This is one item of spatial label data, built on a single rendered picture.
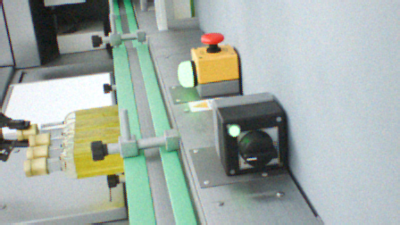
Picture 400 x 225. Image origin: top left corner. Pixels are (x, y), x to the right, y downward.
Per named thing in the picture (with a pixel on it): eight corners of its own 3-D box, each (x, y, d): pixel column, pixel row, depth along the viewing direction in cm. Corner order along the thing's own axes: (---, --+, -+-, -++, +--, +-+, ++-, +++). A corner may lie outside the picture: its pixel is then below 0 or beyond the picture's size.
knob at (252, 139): (273, 159, 82) (280, 170, 79) (239, 164, 82) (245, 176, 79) (271, 127, 81) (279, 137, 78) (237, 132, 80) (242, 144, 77)
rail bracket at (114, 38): (150, 76, 156) (98, 82, 155) (141, 8, 150) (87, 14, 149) (151, 79, 154) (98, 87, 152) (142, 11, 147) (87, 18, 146)
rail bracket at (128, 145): (179, 141, 98) (92, 154, 97) (175, 96, 95) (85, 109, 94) (183, 152, 95) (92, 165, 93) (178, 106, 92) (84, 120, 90)
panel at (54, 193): (114, 79, 216) (12, 92, 212) (113, 70, 214) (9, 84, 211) (128, 219, 133) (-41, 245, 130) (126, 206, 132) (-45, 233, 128)
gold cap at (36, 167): (48, 176, 124) (25, 179, 124) (50, 172, 128) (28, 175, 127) (45, 158, 124) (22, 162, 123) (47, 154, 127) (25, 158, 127)
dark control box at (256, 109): (274, 142, 91) (215, 151, 90) (271, 90, 88) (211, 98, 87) (290, 169, 83) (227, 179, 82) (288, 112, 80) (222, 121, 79)
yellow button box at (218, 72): (234, 79, 116) (194, 85, 115) (231, 39, 113) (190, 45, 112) (243, 93, 109) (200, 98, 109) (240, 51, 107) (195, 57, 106)
